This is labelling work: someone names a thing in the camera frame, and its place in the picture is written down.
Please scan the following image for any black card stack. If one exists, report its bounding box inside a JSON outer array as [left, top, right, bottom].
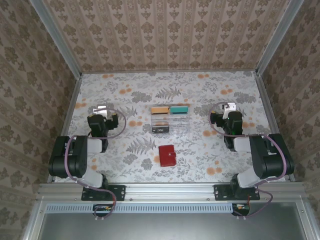
[[152, 126, 171, 135]]

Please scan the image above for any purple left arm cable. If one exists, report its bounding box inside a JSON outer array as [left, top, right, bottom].
[[64, 107, 127, 221]]

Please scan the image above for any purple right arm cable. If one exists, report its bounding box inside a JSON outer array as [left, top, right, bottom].
[[208, 101, 288, 221]]

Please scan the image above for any grey metal sheet panel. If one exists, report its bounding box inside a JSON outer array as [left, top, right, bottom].
[[37, 212, 310, 240]]

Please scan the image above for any aluminium table side rail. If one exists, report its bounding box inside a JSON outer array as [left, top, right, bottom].
[[254, 71, 297, 183], [47, 74, 83, 183]]

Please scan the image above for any white slotted cable duct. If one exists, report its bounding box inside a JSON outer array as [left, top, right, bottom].
[[46, 202, 235, 214]]

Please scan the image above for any aluminium mounting rail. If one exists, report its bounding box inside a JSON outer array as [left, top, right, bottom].
[[37, 181, 306, 203]]

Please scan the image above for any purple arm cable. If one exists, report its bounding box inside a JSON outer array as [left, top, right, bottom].
[[208, 101, 288, 221], [64, 107, 127, 221]]

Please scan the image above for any red leather card holder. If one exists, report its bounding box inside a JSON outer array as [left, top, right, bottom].
[[158, 144, 177, 168]]

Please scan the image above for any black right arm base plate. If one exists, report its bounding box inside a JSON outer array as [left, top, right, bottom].
[[213, 184, 261, 202]]

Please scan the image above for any black wired connector board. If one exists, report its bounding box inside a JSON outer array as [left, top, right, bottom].
[[92, 203, 114, 218], [231, 202, 251, 217]]

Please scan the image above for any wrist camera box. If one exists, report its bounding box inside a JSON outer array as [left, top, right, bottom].
[[222, 101, 237, 120], [92, 104, 109, 117]]

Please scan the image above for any aluminium frame post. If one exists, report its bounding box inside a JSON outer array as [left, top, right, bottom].
[[29, 0, 83, 80], [254, 0, 301, 76]]

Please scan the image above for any aluminium frame leg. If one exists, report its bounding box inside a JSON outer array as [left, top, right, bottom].
[[22, 199, 47, 240], [296, 201, 316, 240]]

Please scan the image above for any aluminium table end rail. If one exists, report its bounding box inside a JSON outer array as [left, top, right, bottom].
[[80, 68, 258, 75]]

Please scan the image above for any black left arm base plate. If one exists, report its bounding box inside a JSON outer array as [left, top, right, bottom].
[[81, 184, 126, 202]]

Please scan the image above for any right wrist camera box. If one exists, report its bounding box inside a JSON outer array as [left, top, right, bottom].
[[222, 101, 237, 120]]

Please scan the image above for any orange card stack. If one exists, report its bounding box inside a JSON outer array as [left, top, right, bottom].
[[150, 106, 171, 116]]

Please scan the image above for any teal card stack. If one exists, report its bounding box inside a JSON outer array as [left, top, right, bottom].
[[169, 106, 189, 116]]

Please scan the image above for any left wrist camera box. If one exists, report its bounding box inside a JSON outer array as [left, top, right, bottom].
[[92, 104, 109, 117]]

